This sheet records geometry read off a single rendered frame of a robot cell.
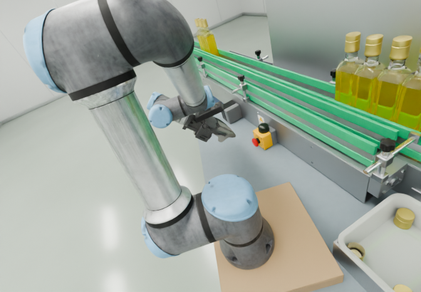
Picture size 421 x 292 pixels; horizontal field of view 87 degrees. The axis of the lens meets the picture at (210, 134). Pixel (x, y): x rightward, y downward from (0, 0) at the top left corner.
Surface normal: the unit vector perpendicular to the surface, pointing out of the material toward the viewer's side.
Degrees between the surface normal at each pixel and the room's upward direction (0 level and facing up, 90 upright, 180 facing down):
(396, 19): 90
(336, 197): 0
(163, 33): 99
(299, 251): 1
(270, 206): 1
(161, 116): 77
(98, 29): 71
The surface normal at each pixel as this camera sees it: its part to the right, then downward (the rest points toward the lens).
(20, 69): 0.43, 0.44
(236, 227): 0.13, 0.55
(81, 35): 0.07, 0.29
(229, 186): -0.17, -0.80
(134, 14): 0.38, 0.13
